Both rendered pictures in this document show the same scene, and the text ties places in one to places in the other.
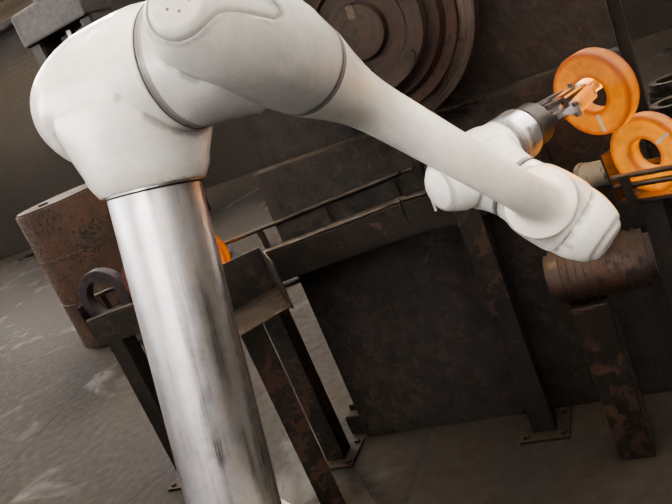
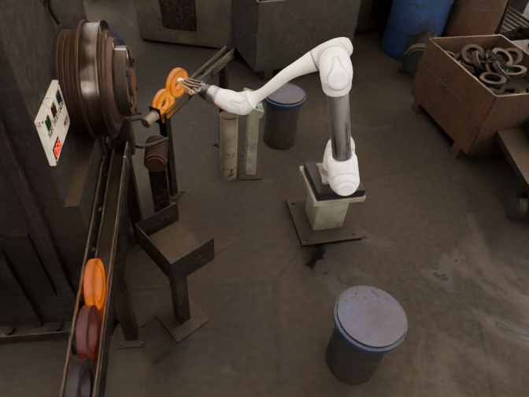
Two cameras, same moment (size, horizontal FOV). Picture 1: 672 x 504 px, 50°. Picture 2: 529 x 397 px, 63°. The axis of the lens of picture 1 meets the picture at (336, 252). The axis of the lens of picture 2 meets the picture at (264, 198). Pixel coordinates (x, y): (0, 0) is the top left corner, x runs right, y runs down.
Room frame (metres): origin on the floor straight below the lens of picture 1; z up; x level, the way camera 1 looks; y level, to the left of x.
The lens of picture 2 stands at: (2.06, 1.40, 2.06)
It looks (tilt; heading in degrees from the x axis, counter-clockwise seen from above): 44 degrees down; 233
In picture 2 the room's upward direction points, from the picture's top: 5 degrees clockwise
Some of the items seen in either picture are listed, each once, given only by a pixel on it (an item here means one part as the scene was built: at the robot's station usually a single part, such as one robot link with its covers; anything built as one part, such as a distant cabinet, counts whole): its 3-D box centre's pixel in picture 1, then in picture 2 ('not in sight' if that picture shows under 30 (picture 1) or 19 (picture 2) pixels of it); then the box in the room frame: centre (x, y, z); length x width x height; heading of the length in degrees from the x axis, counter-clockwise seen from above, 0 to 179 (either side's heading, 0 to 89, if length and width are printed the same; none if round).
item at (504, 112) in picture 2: not in sight; (482, 94); (-1.22, -0.16, 0.33); 0.93 x 0.73 x 0.66; 72
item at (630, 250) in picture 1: (624, 346); (160, 179); (1.43, -0.52, 0.27); 0.22 x 0.13 x 0.53; 65
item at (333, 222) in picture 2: not in sight; (326, 203); (0.57, 0.07, 0.16); 0.40 x 0.40 x 0.31; 69
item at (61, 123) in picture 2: not in sight; (54, 122); (1.94, -0.02, 1.15); 0.26 x 0.02 x 0.18; 65
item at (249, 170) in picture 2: not in sight; (251, 136); (0.74, -0.57, 0.31); 0.24 x 0.16 x 0.62; 65
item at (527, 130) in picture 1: (512, 139); (214, 94); (1.15, -0.34, 0.87); 0.09 x 0.06 x 0.09; 30
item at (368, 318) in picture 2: not in sight; (360, 339); (1.05, 0.90, 0.22); 0.32 x 0.32 x 0.43
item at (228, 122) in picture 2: not in sight; (228, 146); (0.90, -0.61, 0.26); 0.12 x 0.12 x 0.52
